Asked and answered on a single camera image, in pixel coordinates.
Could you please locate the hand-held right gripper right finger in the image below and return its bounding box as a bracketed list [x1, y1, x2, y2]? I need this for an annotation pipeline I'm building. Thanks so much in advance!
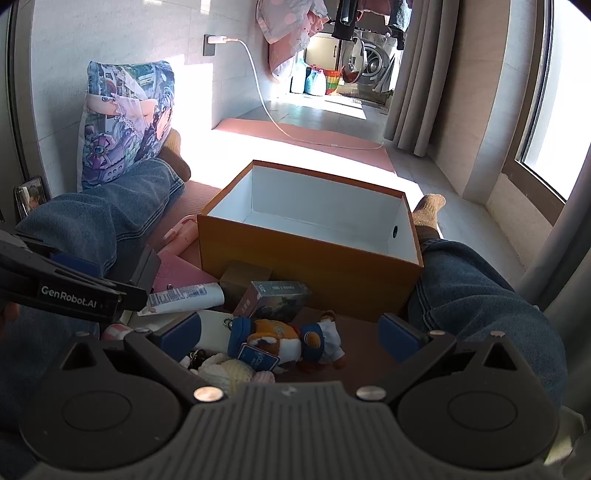
[357, 313, 527, 405]

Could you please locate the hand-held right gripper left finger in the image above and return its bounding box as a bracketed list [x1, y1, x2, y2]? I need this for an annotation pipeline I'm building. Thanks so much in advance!
[60, 311, 221, 405]

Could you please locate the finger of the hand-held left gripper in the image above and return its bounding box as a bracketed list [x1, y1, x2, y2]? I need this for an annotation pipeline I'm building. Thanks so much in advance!
[18, 235, 162, 294]
[113, 288, 149, 322]

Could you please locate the white lotion tube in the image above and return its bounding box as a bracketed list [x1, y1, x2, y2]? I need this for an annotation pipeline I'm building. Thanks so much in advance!
[136, 282, 225, 318]

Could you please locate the pink notebook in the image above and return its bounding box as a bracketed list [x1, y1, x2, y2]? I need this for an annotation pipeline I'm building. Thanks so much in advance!
[150, 251, 220, 294]

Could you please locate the white plush toy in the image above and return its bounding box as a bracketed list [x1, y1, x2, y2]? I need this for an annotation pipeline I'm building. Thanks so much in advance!
[187, 353, 276, 396]

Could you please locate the plush doll keychain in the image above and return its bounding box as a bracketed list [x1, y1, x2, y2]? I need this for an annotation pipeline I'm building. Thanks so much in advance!
[224, 311, 347, 372]

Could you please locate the orange cardboard box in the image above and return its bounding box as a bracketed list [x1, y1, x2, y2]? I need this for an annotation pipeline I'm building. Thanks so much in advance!
[198, 159, 424, 324]

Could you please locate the pink checked pouch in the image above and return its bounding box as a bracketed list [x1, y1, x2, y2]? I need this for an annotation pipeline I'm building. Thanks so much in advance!
[102, 323, 134, 342]

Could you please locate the person's left leg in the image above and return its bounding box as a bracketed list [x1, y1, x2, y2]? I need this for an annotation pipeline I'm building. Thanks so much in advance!
[0, 129, 192, 435]

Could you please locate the person's leg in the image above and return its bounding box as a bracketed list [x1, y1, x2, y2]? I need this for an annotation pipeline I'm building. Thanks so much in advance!
[0, 129, 192, 435]
[406, 194, 571, 411]

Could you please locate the small brown box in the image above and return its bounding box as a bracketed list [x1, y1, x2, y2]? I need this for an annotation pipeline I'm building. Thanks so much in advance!
[219, 261, 273, 310]

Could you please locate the person's right leg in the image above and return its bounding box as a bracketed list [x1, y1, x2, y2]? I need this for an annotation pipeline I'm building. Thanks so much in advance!
[406, 194, 571, 411]

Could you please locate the grey printed card box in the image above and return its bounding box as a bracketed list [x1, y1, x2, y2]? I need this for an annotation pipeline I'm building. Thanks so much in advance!
[232, 279, 312, 324]

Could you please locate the printed pillow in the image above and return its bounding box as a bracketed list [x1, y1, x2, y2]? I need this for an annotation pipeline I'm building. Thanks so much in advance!
[76, 60, 178, 192]

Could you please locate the grey curtain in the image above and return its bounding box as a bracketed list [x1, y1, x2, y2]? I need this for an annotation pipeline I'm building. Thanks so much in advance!
[383, 0, 446, 158]
[512, 194, 591, 315]

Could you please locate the pink floor mat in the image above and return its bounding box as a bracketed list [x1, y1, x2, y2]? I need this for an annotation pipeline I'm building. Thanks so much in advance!
[152, 117, 398, 259]

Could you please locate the dark framed window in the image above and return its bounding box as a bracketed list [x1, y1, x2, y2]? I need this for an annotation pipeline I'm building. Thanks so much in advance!
[501, 0, 591, 213]

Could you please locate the silver washing machine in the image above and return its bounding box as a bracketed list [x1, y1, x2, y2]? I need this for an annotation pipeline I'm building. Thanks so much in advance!
[351, 28, 400, 90]

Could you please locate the light blue detergent bottle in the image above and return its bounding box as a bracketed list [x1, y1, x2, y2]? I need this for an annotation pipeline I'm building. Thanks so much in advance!
[291, 60, 309, 94]

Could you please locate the beige cabinet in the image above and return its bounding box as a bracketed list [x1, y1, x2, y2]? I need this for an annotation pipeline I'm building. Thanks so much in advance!
[305, 34, 342, 70]

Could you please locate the pink hanging quilt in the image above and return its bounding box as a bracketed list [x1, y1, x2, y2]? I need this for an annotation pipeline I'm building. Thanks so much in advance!
[256, 0, 331, 84]

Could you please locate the dark hanging garment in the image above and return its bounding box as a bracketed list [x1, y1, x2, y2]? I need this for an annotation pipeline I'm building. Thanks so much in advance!
[331, 0, 357, 40]
[388, 0, 411, 51]

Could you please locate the white charging cable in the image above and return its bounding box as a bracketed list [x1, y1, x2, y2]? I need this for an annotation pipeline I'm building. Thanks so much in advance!
[224, 39, 385, 151]

